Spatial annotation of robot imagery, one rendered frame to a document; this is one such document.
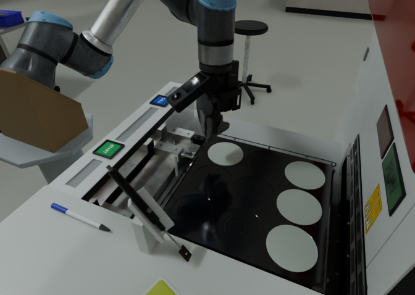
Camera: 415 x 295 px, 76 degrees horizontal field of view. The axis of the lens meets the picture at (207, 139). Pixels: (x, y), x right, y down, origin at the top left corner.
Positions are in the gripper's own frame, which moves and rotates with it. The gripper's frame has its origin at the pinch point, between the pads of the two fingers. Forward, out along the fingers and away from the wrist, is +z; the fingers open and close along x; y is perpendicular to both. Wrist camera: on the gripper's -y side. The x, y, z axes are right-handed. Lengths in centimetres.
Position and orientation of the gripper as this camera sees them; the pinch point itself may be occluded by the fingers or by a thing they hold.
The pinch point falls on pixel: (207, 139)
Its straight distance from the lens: 68.4
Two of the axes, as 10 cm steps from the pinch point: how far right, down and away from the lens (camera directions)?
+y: 8.6, -3.1, 4.2
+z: 0.0, 8.1, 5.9
